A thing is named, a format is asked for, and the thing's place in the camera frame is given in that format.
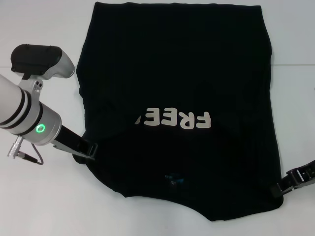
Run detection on black shirt with FREE print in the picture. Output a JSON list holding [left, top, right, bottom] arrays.
[[73, 1, 285, 216]]

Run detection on dark red thin cable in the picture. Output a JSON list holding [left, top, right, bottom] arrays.
[[20, 143, 44, 165]]

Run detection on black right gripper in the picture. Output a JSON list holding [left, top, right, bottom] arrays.
[[270, 159, 315, 198]]

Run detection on silver cable connector plug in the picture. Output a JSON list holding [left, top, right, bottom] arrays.
[[6, 137, 25, 158]]

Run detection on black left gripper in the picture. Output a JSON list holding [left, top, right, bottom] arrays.
[[52, 124, 100, 162]]

